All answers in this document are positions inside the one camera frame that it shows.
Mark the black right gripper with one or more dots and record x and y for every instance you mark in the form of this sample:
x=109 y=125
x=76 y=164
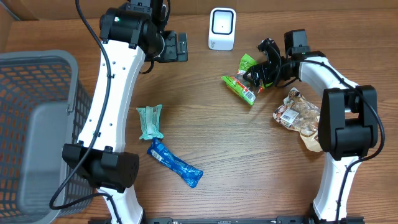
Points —
x=265 y=78

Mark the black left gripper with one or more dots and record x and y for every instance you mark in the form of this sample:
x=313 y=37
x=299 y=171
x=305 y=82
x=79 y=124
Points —
x=173 y=53

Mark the green snack bag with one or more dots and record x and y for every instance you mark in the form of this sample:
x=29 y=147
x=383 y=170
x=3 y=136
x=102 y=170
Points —
x=239 y=85

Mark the beige brown nut snack bag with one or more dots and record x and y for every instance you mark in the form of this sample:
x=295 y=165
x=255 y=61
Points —
x=302 y=116

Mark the light teal snack packet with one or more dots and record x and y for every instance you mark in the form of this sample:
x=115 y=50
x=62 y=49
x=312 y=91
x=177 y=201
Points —
x=150 y=122

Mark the blue snack packet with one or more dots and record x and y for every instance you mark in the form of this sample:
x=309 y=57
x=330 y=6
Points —
x=188 y=173

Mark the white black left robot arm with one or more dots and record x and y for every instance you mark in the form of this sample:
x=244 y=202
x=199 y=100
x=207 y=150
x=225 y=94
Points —
x=129 y=36

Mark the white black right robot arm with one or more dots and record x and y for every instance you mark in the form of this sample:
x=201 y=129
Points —
x=349 y=124

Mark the white barcode scanner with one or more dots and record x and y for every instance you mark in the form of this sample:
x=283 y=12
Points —
x=222 y=29

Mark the grey plastic mesh basket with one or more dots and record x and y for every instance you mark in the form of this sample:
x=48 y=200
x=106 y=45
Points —
x=43 y=107

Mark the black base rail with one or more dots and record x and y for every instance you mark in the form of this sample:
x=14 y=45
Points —
x=277 y=220

